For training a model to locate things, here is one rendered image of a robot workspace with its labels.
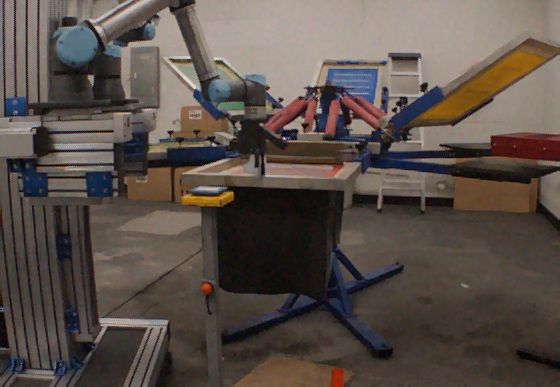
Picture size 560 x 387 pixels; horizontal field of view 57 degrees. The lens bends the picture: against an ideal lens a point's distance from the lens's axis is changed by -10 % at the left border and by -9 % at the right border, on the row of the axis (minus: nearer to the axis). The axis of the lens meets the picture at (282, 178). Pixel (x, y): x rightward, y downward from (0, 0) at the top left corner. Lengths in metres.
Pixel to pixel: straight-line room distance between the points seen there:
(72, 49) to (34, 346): 1.18
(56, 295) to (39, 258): 0.15
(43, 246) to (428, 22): 5.33
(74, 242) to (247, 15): 5.16
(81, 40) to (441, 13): 5.36
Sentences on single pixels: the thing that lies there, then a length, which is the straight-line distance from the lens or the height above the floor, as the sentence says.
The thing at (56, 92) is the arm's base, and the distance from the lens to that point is 1.82.
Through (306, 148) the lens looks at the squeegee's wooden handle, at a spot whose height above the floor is 1.03.
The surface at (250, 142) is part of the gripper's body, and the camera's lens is 1.89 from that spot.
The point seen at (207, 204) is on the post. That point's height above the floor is 0.93.
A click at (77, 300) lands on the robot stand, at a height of 0.51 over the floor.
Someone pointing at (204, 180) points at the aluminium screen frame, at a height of 0.97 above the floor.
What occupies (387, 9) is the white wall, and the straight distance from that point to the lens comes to 6.63.
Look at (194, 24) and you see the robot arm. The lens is 1.94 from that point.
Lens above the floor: 1.26
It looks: 8 degrees down
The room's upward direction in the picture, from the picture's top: straight up
